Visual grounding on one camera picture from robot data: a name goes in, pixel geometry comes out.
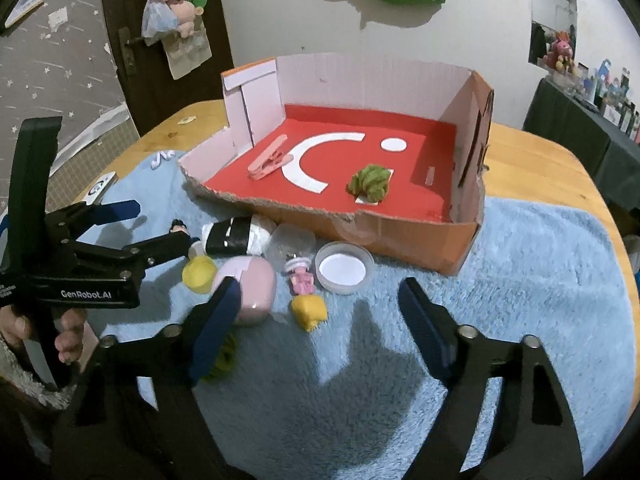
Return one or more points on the white flat device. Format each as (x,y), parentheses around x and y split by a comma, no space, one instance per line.
(101,185)

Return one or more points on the cluttered dark side table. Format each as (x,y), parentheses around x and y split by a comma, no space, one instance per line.
(610,95)

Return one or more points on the dark-clothed side table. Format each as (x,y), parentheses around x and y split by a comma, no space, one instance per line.
(565,120)

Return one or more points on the yellow bottle cap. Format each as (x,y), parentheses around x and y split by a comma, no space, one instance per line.
(199,272)

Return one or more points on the black-haired toy figure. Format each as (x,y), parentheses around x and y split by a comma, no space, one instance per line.
(177,227)

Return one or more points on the pink and yellow toy figure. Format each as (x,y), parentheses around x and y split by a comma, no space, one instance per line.
(310,312)

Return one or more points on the pink rabbit plush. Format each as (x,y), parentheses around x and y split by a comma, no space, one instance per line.
(560,52)

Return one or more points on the green fuzzy scrunchie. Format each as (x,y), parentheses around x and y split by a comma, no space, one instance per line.
(370,182)

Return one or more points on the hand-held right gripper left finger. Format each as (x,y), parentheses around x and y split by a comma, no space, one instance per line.
(215,332)

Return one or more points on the person's left hand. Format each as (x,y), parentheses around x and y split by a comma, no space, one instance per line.
(67,342)

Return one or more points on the clear plastic dome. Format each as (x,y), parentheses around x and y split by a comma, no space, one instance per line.
(292,242)

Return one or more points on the blue mesh bag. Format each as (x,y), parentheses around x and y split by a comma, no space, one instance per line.
(156,17)

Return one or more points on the clear round plastic lid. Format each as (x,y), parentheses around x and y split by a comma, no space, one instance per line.
(345,267)

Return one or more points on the pale pink plush toy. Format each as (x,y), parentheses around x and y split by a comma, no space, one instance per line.
(184,14)

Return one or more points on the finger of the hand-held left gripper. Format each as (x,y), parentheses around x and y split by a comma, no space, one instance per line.
(117,211)
(162,249)

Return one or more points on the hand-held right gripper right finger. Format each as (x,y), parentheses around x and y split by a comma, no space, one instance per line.
(425,332)

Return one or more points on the black and white small package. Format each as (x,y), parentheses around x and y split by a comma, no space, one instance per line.
(230,235)

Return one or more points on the pink earbud case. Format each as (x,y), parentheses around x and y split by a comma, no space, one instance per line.
(255,290)

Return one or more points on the orange cardboard box red floor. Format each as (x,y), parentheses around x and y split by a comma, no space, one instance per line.
(350,132)

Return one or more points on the wall mirror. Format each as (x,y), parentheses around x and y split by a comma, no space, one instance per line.
(550,5)

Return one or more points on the blue fuzzy mat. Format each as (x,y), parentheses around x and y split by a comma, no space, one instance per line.
(525,285)

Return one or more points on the yellow-green fuzzy thing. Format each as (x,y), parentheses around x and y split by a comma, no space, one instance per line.
(226,360)

